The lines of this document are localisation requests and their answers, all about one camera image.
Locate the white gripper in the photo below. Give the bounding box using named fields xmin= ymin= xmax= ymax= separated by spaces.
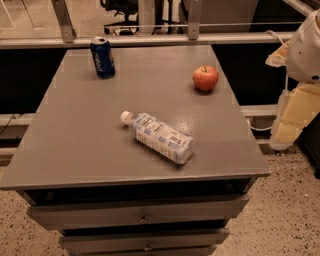
xmin=265 ymin=19 xmax=320 ymax=150

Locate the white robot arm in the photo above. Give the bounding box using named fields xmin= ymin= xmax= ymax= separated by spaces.
xmin=265 ymin=10 xmax=320 ymax=150

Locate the red apple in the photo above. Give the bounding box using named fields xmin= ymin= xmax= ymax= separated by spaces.
xmin=192 ymin=66 xmax=219 ymax=92

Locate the clear plastic water bottle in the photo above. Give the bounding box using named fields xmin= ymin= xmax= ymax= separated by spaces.
xmin=120 ymin=111 xmax=193 ymax=164

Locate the upper grey drawer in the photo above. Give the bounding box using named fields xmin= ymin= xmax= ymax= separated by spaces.
xmin=27 ymin=194 xmax=249 ymax=230

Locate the grey drawer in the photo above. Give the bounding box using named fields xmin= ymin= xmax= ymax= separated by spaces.
xmin=27 ymin=194 xmax=249 ymax=230
xmin=60 ymin=228 xmax=229 ymax=254

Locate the black office chair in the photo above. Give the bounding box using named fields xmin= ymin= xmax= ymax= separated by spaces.
xmin=99 ymin=0 xmax=141 ymax=36

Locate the lower grey drawer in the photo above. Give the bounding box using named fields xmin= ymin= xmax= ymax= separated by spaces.
xmin=60 ymin=228 xmax=229 ymax=254

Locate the blue soda can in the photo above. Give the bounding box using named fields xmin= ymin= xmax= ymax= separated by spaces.
xmin=90 ymin=37 xmax=115 ymax=79

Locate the grey metal railing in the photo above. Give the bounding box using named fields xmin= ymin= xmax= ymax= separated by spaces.
xmin=0 ymin=0 xmax=299 ymax=49

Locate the grey drawer cabinet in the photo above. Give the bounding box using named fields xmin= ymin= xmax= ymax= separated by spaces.
xmin=1 ymin=46 xmax=269 ymax=256

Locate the white cable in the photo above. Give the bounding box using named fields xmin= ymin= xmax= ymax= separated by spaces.
xmin=248 ymin=118 xmax=275 ymax=132

